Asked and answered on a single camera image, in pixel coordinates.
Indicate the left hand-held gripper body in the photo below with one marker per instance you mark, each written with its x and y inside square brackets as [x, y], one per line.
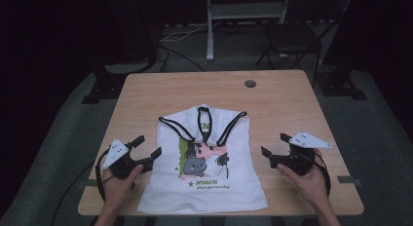
[115, 153]

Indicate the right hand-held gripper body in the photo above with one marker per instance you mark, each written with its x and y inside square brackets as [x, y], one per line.
[307, 141]

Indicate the white printed tank top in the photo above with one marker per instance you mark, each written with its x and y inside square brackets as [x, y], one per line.
[207, 193]

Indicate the person's left hand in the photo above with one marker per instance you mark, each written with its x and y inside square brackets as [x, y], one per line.
[117, 190]

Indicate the person's right hand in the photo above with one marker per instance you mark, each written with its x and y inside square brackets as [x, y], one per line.
[313, 183]

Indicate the grey tape strip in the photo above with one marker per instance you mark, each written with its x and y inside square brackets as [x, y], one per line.
[345, 179]
[87, 183]

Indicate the black stand base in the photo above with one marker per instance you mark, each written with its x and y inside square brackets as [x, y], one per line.
[337, 86]
[104, 88]

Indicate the person's grey trousers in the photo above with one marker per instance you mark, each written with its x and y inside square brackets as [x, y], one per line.
[175, 222]

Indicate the black folding chair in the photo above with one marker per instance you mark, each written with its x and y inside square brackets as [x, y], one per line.
[292, 37]

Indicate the white metal stand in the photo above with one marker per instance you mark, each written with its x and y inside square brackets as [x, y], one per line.
[210, 41]

